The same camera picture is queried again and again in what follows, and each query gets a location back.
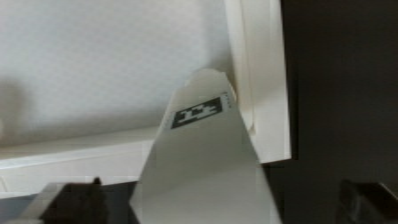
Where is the white desk top tray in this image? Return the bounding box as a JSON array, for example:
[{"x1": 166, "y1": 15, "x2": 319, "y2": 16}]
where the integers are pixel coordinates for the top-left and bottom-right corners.
[{"x1": 0, "y1": 0, "x2": 294, "y2": 164}]

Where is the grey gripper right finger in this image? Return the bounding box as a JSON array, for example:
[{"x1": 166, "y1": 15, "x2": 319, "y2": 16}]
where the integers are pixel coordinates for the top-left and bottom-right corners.
[{"x1": 337, "y1": 180, "x2": 398, "y2": 224}]

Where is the white front fence bar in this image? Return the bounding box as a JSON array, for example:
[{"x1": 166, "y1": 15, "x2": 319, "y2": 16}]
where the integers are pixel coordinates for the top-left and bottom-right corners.
[{"x1": 0, "y1": 141, "x2": 152, "y2": 199}]

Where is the white desk leg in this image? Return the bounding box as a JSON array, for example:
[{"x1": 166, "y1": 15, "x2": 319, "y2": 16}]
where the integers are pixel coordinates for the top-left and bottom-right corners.
[{"x1": 131, "y1": 69, "x2": 283, "y2": 224}]

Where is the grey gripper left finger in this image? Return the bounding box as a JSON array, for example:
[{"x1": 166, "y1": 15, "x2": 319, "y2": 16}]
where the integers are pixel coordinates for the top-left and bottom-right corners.
[{"x1": 11, "y1": 176, "x2": 111, "y2": 224}]

